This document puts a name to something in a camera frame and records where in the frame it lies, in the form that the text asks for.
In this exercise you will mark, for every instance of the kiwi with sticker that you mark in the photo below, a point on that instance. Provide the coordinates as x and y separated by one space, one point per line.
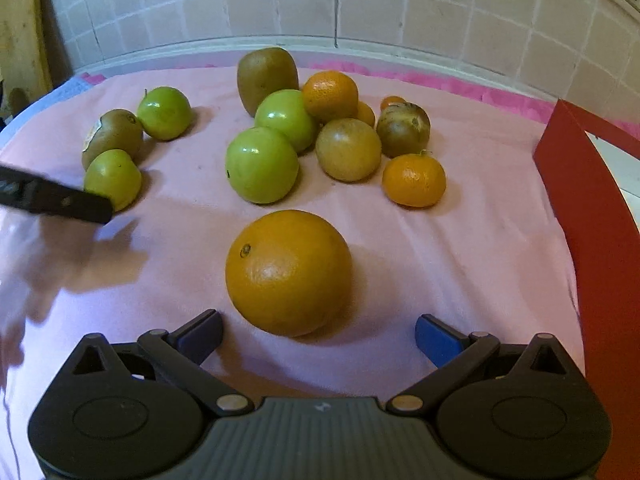
116 129

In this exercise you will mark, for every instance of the tiny orange kumquat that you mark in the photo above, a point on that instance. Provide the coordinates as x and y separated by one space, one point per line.
391 100

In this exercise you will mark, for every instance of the mandarin orange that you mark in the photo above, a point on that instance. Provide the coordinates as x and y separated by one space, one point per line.
414 180
330 95

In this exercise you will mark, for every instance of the wooden board at left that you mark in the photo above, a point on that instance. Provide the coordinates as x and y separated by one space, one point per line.
25 73

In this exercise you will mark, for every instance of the mandarin orange back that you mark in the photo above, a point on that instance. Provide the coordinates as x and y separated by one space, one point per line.
330 95

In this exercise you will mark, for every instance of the yellow-brown round fruit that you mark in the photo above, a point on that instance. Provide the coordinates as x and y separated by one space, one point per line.
348 150

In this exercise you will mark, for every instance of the large green apple front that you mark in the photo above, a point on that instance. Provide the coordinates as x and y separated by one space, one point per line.
261 165

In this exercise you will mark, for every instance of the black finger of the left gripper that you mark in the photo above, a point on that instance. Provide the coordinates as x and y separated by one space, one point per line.
38 195

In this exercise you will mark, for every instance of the red box white inside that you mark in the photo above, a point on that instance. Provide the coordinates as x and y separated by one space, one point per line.
604 243

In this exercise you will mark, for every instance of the tall brown kiwi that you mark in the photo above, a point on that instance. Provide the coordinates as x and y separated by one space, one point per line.
263 72

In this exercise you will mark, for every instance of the small mandarin behind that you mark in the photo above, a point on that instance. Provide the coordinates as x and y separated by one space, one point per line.
366 114

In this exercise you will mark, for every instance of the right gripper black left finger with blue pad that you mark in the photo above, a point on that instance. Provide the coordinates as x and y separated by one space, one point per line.
178 357

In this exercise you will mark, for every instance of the large orange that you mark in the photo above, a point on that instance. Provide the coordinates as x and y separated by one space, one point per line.
289 273

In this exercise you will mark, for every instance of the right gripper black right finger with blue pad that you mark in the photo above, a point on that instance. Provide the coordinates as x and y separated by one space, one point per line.
457 357

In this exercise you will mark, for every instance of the pink cloth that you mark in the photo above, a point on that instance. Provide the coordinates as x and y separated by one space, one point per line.
184 296

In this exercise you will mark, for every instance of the striped passion fruit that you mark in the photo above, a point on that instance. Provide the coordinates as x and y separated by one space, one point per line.
404 128

